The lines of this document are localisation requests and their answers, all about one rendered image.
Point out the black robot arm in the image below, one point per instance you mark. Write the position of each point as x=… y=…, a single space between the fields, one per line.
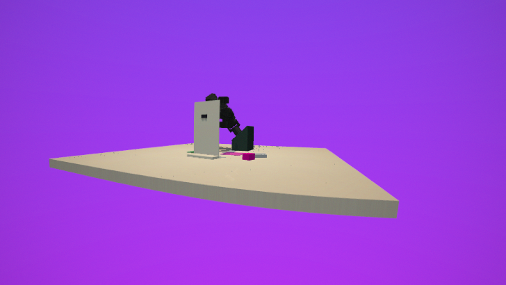
x=233 y=124

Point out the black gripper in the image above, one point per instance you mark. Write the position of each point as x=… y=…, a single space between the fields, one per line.
x=225 y=112

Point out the magenta block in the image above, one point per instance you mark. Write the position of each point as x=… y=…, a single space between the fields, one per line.
x=248 y=156

